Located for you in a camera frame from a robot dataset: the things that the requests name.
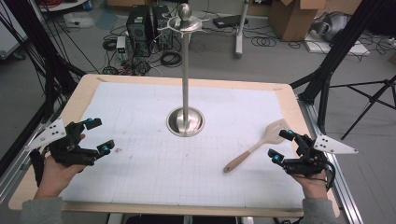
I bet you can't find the black tripod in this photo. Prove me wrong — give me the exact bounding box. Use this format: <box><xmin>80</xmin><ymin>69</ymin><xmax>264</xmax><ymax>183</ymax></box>
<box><xmin>329</xmin><ymin>74</ymin><xmax>396</xmax><ymax>141</ymax></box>

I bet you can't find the coiled black cable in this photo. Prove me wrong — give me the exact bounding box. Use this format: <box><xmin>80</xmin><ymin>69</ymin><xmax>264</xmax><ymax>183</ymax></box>
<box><xmin>250</xmin><ymin>35</ymin><xmax>278</xmax><ymax>49</ymax></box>
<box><xmin>160</xmin><ymin>49</ymin><xmax>183</xmax><ymax>68</ymax></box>

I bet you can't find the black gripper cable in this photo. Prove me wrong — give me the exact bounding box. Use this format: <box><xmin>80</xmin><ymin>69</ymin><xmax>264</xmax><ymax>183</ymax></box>
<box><xmin>323</xmin><ymin>161</ymin><xmax>337</xmax><ymax>191</ymax></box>

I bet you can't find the aluminium rail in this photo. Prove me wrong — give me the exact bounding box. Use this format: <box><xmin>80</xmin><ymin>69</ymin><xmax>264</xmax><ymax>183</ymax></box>
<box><xmin>0</xmin><ymin>105</ymin><xmax>67</xmax><ymax>204</ymax></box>
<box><xmin>297</xmin><ymin>95</ymin><xmax>364</xmax><ymax>224</ymax></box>

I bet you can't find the steel utensil stand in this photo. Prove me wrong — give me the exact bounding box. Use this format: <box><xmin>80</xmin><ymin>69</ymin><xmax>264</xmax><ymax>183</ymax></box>
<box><xmin>157</xmin><ymin>3</ymin><xmax>211</xmax><ymax>138</ymax></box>

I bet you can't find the white stand post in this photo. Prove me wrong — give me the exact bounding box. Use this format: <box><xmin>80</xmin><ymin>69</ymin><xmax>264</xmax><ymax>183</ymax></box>
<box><xmin>234</xmin><ymin>0</ymin><xmax>250</xmax><ymax>60</ymax></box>

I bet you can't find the black strap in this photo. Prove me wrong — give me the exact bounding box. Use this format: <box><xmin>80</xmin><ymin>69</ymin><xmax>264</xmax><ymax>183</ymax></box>
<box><xmin>28</xmin><ymin>148</ymin><xmax>47</xmax><ymax>189</ymax></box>

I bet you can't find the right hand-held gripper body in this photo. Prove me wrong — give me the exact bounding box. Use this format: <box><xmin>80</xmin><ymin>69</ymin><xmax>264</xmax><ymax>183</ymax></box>
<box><xmin>281</xmin><ymin>133</ymin><xmax>359</xmax><ymax>179</ymax></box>

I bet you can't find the clear plastic bag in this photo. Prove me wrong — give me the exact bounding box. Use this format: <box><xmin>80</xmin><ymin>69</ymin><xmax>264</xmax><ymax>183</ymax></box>
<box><xmin>63</xmin><ymin>11</ymin><xmax>95</xmax><ymax>30</ymax></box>

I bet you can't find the beige spatula with wooden handle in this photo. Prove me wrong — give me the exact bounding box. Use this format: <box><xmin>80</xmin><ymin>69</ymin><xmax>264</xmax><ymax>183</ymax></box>
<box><xmin>222</xmin><ymin>118</ymin><xmax>292</xmax><ymax>175</ymax></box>

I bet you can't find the white cabinet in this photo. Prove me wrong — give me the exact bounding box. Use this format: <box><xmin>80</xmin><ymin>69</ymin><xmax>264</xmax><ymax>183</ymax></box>
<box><xmin>0</xmin><ymin>6</ymin><xmax>30</xmax><ymax>60</ymax></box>

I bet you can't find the black metal frame strut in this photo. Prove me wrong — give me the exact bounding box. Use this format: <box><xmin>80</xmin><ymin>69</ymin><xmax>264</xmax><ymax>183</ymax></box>
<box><xmin>289</xmin><ymin>0</ymin><xmax>389</xmax><ymax>105</ymax></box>

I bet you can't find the black metal frame with cables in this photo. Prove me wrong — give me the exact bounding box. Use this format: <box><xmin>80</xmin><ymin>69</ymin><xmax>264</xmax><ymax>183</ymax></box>
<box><xmin>0</xmin><ymin>0</ymin><xmax>87</xmax><ymax>120</ymax></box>

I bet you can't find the cardboard box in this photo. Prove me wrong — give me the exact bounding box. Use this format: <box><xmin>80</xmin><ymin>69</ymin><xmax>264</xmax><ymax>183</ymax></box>
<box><xmin>268</xmin><ymin>0</ymin><xmax>327</xmax><ymax>43</ymax></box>

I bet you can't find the grey bag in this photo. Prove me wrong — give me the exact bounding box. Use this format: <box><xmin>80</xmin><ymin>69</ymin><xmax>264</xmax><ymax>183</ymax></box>
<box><xmin>311</xmin><ymin>11</ymin><xmax>353</xmax><ymax>42</ymax></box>

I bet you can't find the white grid mat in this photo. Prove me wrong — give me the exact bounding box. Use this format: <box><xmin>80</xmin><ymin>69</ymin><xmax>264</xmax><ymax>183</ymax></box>
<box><xmin>59</xmin><ymin>81</ymin><xmax>305</xmax><ymax>210</ymax></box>

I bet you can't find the black computer tower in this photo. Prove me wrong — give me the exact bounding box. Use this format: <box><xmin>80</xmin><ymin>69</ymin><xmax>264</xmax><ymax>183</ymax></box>
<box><xmin>152</xmin><ymin>4</ymin><xmax>175</xmax><ymax>51</ymax></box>
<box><xmin>125</xmin><ymin>4</ymin><xmax>154</xmax><ymax>59</ymax></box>

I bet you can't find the person's right hand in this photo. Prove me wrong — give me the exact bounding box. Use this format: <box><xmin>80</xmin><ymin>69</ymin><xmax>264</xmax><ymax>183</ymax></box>
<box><xmin>290</xmin><ymin>169</ymin><xmax>330</xmax><ymax>200</ymax></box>

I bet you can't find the small white power box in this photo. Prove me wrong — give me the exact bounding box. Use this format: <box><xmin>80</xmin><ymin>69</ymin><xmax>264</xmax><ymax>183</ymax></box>
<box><xmin>115</xmin><ymin>35</ymin><xmax>128</xmax><ymax>54</ymax></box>

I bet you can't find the person's left hand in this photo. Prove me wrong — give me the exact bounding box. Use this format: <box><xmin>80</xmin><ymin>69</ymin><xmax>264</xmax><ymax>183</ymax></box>
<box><xmin>34</xmin><ymin>155</ymin><xmax>87</xmax><ymax>200</ymax></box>

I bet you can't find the white foam board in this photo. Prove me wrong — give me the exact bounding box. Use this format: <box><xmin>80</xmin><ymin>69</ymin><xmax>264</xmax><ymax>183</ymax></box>
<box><xmin>303</xmin><ymin>30</ymin><xmax>372</xmax><ymax>58</ymax></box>

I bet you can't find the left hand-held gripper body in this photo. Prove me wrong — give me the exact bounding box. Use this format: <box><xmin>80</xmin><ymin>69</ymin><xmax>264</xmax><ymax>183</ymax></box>
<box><xmin>23</xmin><ymin>117</ymin><xmax>99</xmax><ymax>167</ymax></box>

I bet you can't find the flat black device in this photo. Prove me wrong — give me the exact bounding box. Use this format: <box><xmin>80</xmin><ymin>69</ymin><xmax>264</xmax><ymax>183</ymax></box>
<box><xmin>213</xmin><ymin>14</ymin><xmax>249</xmax><ymax>30</ymax></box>

